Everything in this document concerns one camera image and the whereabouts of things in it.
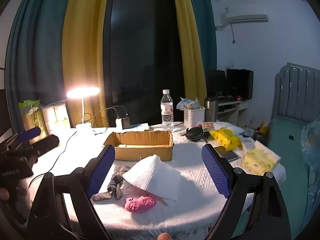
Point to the white textured towel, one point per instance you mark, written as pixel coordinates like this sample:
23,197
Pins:
155,177

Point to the clear plastic bag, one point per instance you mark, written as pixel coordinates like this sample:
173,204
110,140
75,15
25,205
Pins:
311,155

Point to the white air conditioner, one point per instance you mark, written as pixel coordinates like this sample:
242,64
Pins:
246,18

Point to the clear water bottle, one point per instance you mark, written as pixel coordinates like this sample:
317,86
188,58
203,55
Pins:
167,112

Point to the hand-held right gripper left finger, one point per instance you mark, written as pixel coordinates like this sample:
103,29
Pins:
101,172

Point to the black computer monitor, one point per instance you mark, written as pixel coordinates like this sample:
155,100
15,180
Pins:
239,83

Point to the teal cabinet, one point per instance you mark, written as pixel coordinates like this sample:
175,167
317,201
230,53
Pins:
287,167

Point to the black phone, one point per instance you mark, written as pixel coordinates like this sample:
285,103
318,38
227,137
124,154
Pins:
227,153

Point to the grey slatted panel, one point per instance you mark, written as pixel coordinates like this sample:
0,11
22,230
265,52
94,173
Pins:
297,90

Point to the pale yellow tissue pack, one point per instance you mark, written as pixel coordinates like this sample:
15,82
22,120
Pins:
260,161

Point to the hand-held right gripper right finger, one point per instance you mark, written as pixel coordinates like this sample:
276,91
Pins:
216,171

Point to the cardboard box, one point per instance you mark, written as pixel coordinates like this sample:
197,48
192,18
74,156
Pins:
140,148

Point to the steel thermos cup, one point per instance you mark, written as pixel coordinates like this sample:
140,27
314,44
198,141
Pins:
210,108

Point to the person's right hand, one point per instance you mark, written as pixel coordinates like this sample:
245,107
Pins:
164,237

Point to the narrow yellow curtain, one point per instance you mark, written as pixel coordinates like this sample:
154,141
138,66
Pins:
190,42

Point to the white desk lamp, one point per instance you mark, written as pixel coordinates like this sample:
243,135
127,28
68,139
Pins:
83,92

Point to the grey patterned sock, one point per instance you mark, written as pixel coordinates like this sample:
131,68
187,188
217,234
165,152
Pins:
113,180

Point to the yellow plastic packet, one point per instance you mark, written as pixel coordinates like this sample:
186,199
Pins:
225,138

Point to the black power adapter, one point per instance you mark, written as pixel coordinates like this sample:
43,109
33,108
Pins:
126,123

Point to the narrow teal curtain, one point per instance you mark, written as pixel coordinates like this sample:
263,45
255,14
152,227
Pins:
205,25

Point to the person's left hand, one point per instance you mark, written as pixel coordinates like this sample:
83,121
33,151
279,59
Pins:
3,194

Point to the white woven basket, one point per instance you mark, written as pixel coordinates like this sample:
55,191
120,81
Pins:
194,117

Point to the small yellow toy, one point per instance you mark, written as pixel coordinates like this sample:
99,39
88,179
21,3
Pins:
263,128

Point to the white charger plug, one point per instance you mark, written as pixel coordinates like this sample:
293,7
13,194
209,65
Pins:
119,123

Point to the white computer desk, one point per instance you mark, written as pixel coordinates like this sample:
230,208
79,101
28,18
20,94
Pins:
235,107

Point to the wide yellow curtain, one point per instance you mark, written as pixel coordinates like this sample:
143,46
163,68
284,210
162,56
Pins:
82,42

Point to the white papers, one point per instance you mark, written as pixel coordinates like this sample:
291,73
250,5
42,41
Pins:
250,140

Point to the blue plastic packets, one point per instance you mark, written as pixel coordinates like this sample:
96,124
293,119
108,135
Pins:
186,103

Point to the pink plush toy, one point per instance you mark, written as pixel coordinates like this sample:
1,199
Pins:
140,203

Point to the dark window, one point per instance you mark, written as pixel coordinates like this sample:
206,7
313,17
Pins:
145,50

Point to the wide teal curtain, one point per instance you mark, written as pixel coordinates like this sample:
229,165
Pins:
35,45

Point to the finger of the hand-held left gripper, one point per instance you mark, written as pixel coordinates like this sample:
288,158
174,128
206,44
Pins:
47,142
28,133

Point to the small white blue box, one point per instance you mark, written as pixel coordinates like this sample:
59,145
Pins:
139,126

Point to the paper cup stack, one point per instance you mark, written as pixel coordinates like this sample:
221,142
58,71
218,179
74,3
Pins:
48,117
62,115

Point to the colourful sticker card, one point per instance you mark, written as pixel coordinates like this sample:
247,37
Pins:
208,127

